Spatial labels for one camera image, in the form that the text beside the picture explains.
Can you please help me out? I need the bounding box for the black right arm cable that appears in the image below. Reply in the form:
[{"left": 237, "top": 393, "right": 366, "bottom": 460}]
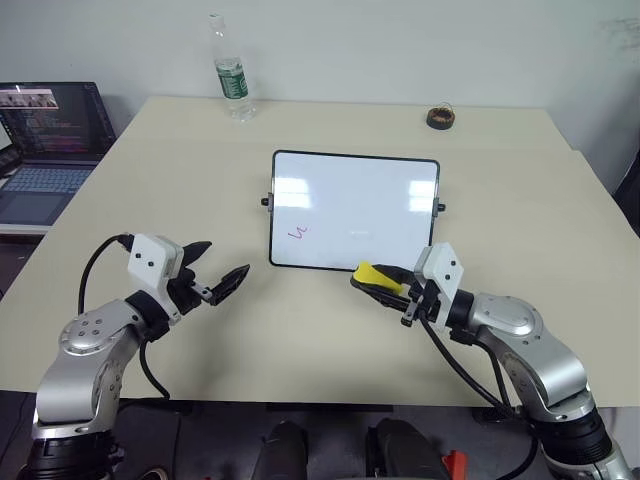
[{"left": 419, "top": 307, "right": 524, "bottom": 424}]

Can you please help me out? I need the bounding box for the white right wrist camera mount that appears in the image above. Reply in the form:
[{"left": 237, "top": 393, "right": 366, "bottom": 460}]
[{"left": 411, "top": 242, "right": 464, "bottom": 334}]

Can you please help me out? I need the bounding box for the clear plastic bottle green label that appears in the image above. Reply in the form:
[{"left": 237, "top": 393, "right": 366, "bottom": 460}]
[{"left": 207, "top": 12, "right": 258, "bottom": 124}]

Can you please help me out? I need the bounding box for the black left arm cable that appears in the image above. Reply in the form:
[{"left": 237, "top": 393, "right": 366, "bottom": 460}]
[{"left": 78, "top": 233, "right": 172, "bottom": 401}]

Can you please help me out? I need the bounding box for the dark rounded shape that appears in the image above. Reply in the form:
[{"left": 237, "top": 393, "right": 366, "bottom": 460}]
[{"left": 364, "top": 418, "right": 452, "bottom": 480}]

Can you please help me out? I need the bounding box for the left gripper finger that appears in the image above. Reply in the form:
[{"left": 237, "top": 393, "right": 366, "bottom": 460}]
[
  {"left": 181, "top": 240, "right": 214, "bottom": 269},
  {"left": 209, "top": 263, "right": 251, "bottom": 307}
]

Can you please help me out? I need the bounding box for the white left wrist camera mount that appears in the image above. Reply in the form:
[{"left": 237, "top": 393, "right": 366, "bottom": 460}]
[{"left": 126, "top": 232, "right": 184, "bottom": 321}]

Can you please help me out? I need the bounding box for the black-framed small whiteboard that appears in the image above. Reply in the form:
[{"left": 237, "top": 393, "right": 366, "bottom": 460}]
[{"left": 260, "top": 149, "right": 448, "bottom": 273}]

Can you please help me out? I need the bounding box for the open grey laptop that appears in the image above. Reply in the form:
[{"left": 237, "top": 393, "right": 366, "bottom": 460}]
[{"left": 0, "top": 81, "right": 118, "bottom": 227}]

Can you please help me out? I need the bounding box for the yellow whiteboard eraser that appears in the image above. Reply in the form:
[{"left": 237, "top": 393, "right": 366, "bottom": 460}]
[{"left": 353, "top": 259, "right": 407, "bottom": 297}]

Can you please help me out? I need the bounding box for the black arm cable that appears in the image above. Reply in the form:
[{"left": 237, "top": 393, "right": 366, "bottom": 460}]
[
  {"left": 78, "top": 233, "right": 172, "bottom": 401},
  {"left": 419, "top": 307, "right": 524, "bottom": 424}
]

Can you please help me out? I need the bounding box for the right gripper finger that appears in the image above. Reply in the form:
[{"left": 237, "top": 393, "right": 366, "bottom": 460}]
[
  {"left": 374, "top": 263, "right": 419, "bottom": 287},
  {"left": 349, "top": 279, "right": 411, "bottom": 312}
]

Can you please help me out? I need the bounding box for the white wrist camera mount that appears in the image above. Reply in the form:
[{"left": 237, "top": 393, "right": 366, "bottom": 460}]
[
  {"left": 126, "top": 232, "right": 184, "bottom": 321},
  {"left": 411, "top": 242, "right": 464, "bottom": 334}
]

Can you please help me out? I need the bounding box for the red plastic piece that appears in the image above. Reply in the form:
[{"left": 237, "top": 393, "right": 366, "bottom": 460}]
[{"left": 441, "top": 449, "right": 467, "bottom": 480}]

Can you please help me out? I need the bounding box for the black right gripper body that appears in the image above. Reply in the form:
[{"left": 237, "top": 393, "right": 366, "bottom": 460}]
[{"left": 400, "top": 278, "right": 437, "bottom": 330}]

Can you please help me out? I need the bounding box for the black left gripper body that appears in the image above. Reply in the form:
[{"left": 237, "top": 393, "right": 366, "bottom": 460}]
[{"left": 167, "top": 266, "right": 212, "bottom": 316}]

